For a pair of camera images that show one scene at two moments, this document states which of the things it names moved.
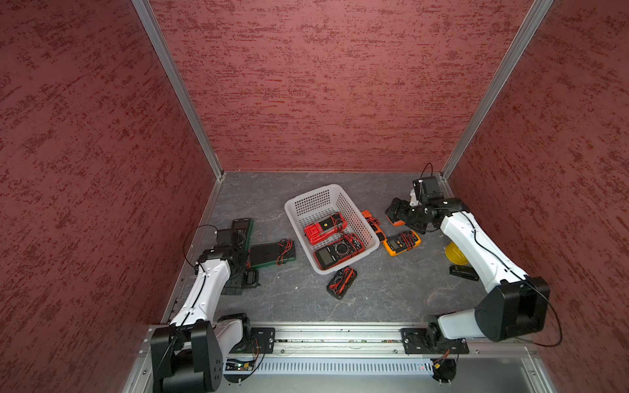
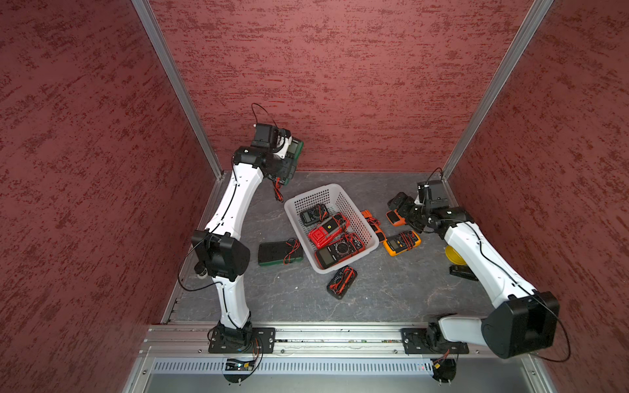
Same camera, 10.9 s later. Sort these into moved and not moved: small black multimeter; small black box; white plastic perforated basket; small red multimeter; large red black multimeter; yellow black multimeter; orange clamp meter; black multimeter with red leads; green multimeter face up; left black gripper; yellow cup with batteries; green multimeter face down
Moved: small black multimeter; green multimeter face up; left black gripper; green multimeter face down
Not moved: orange clamp meter; white plastic perforated basket; yellow black multimeter; black multimeter with red leads; small red multimeter; large red black multimeter; yellow cup with batteries; small black box
